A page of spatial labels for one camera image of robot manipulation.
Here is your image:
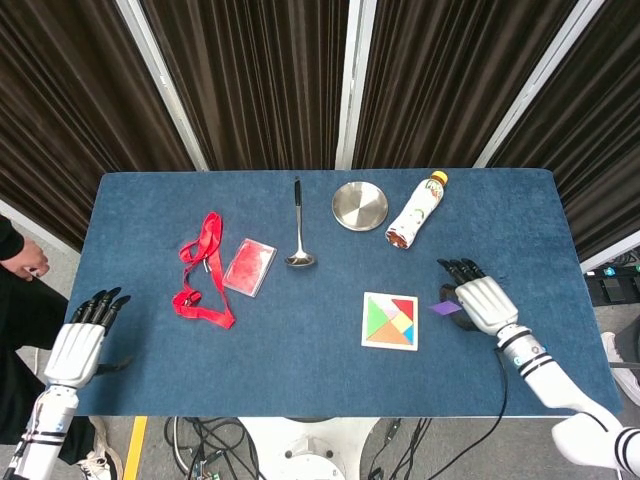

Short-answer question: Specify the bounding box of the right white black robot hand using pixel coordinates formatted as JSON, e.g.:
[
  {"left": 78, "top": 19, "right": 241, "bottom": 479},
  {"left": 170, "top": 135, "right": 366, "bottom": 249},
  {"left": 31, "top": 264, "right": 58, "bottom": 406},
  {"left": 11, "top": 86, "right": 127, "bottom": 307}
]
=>
[{"left": 437, "top": 257, "right": 521, "bottom": 337}]

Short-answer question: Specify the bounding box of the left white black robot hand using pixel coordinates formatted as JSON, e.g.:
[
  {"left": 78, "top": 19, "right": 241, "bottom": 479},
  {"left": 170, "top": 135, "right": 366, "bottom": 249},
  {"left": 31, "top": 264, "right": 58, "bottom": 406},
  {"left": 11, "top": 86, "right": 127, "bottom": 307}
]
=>
[{"left": 43, "top": 287, "right": 134, "bottom": 390}]

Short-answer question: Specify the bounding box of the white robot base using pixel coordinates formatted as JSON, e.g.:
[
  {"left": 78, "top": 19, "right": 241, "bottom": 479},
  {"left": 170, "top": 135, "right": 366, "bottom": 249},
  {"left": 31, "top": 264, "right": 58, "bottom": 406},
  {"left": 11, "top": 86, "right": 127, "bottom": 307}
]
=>
[{"left": 237, "top": 415, "right": 381, "bottom": 480}]

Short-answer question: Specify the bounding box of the red triangle tangram piece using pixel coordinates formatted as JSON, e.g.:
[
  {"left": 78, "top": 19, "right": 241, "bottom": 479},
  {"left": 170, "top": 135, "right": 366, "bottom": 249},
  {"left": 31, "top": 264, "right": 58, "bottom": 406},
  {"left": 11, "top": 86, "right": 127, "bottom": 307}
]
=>
[{"left": 391, "top": 298, "right": 416, "bottom": 326}]

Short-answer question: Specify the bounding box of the yellow square tangram piece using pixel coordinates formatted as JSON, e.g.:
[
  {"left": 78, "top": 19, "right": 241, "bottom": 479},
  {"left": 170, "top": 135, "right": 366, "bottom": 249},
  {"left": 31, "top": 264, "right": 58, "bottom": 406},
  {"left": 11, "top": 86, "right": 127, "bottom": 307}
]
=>
[{"left": 387, "top": 313, "right": 413, "bottom": 338}]

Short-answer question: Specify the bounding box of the orange triangle tangram piece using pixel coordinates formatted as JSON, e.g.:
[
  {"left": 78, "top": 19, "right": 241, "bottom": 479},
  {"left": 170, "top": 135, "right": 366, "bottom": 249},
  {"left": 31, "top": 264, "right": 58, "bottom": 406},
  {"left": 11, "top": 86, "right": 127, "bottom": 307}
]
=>
[{"left": 368, "top": 318, "right": 416, "bottom": 346}]

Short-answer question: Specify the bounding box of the green triangle tangram piece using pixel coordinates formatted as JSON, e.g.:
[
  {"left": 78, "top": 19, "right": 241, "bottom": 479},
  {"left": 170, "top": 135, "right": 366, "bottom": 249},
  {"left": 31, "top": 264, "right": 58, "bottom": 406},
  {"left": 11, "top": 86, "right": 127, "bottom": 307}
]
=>
[{"left": 366, "top": 295, "right": 394, "bottom": 344}]

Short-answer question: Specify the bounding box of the person in black clothes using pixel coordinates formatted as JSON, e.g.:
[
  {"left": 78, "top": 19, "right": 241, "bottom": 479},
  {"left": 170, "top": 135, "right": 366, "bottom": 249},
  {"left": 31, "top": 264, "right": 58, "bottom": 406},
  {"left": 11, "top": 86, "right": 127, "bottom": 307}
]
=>
[{"left": 0, "top": 214, "right": 124, "bottom": 480}]

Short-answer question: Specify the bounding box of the white wooden tangram tray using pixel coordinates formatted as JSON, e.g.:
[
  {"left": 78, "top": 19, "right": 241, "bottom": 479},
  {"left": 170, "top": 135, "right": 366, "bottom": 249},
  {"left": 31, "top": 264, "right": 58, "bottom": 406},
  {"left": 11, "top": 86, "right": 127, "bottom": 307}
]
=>
[{"left": 360, "top": 291, "right": 420, "bottom": 353}]

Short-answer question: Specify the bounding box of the tea bottle yellow cap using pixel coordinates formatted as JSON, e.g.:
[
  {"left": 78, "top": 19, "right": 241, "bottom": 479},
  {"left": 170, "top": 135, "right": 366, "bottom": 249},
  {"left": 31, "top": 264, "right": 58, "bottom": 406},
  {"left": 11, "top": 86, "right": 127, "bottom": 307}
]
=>
[{"left": 384, "top": 170, "right": 449, "bottom": 250}]

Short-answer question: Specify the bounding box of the yellow floor tape strip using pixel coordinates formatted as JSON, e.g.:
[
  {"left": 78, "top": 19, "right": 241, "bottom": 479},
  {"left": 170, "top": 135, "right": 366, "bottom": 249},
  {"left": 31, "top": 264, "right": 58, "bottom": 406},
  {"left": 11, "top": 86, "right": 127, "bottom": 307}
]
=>
[{"left": 122, "top": 415, "right": 149, "bottom": 480}]

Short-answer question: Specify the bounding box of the black pedal box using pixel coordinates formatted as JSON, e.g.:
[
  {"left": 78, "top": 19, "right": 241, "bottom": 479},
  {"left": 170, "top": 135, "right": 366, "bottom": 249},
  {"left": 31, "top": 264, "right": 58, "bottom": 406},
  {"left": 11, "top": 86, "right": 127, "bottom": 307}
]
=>
[{"left": 584, "top": 259, "right": 640, "bottom": 304}]

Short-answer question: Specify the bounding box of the white sneaker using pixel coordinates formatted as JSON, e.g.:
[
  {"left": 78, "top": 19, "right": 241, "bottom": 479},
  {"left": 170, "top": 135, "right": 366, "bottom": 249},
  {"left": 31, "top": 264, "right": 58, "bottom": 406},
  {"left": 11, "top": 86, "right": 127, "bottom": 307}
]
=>
[{"left": 602, "top": 331, "right": 640, "bottom": 409}]

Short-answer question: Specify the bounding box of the round steel plate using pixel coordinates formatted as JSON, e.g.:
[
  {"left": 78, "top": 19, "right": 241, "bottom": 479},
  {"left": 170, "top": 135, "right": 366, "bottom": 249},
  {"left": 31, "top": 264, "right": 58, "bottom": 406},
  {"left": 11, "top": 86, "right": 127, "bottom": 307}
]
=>
[{"left": 331, "top": 181, "right": 390, "bottom": 233}]

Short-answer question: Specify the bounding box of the red clear badge holder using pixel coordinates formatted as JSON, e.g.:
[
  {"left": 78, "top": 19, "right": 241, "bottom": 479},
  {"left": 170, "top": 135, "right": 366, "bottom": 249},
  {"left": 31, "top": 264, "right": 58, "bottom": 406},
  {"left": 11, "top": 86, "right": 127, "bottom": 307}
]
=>
[{"left": 221, "top": 237, "right": 278, "bottom": 299}]

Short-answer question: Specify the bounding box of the blue table cloth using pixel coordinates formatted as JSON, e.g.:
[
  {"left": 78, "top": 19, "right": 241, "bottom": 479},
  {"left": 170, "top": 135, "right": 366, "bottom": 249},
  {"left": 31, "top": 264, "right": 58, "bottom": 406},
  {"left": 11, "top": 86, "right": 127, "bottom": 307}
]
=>
[{"left": 63, "top": 167, "right": 624, "bottom": 419}]

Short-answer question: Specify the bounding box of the brown curtain panel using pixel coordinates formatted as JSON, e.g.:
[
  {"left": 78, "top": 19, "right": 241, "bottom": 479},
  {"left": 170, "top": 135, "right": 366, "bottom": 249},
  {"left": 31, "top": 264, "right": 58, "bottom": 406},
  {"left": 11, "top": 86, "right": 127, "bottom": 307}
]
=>
[
  {"left": 494, "top": 0, "right": 640, "bottom": 261},
  {"left": 0, "top": 0, "right": 196, "bottom": 254},
  {"left": 352, "top": 0, "right": 581, "bottom": 169},
  {"left": 142, "top": 0, "right": 351, "bottom": 171}
]

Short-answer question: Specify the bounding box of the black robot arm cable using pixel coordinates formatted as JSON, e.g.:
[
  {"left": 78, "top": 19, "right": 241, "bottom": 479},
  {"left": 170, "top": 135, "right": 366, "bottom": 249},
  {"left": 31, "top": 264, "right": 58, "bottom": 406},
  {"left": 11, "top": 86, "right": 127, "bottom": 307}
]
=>
[{"left": 434, "top": 347, "right": 509, "bottom": 480}]

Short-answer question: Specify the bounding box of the red lanyard strap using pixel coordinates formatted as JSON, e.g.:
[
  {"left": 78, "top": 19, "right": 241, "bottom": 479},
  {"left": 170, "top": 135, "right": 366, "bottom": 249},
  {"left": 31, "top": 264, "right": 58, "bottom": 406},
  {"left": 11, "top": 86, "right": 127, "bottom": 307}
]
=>
[{"left": 172, "top": 211, "right": 236, "bottom": 330}]

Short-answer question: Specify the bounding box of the black floor cable bundle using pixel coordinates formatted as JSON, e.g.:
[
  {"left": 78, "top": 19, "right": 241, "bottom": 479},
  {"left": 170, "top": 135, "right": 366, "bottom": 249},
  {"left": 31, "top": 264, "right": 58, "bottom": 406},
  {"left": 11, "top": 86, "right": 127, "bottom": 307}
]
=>
[
  {"left": 172, "top": 417, "right": 264, "bottom": 480},
  {"left": 367, "top": 417, "right": 434, "bottom": 480}
]

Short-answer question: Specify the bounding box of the steel ladle black handle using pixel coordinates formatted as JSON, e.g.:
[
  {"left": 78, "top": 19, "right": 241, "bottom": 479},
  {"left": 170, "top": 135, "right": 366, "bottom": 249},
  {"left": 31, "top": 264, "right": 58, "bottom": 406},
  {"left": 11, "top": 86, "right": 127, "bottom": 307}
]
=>
[{"left": 284, "top": 177, "right": 318, "bottom": 269}]

